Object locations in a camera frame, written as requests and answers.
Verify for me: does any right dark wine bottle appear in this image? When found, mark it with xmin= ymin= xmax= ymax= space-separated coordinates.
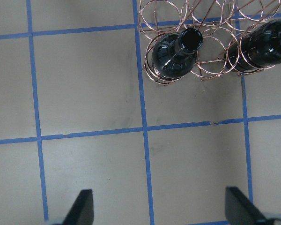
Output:
xmin=226 ymin=19 xmax=281 ymax=73

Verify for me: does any copper wire bottle basket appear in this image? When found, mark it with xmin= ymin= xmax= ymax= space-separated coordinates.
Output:
xmin=138 ymin=0 xmax=281 ymax=85

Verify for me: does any left dark wine bottle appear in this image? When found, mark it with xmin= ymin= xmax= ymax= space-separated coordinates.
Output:
xmin=152 ymin=28 xmax=203 ymax=80

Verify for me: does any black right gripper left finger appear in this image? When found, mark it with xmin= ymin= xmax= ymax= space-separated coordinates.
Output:
xmin=63 ymin=189 xmax=94 ymax=225

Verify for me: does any dark wine bottle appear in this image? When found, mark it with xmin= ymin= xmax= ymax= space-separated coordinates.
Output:
xmin=226 ymin=19 xmax=281 ymax=73
xmin=152 ymin=28 xmax=203 ymax=80

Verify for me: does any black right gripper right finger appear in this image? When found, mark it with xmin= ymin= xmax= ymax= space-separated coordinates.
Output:
xmin=225 ymin=187 xmax=266 ymax=225

